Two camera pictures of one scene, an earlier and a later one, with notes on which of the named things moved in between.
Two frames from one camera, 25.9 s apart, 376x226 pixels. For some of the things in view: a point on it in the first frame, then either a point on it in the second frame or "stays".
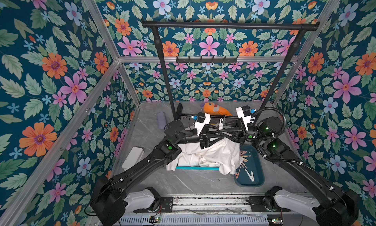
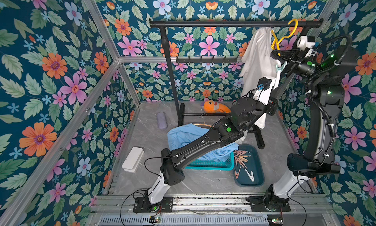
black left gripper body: x=188 y=139 -> x=263 y=104
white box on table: x=136 y=155 stays
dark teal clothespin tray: x=250 y=172 stays
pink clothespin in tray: x=237 y=174 stays
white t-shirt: x=222 y=153 -> x=260 y=59
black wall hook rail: x=206 y=60 stays
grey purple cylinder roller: x=161 y=121 stays
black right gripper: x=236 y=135 -> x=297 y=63
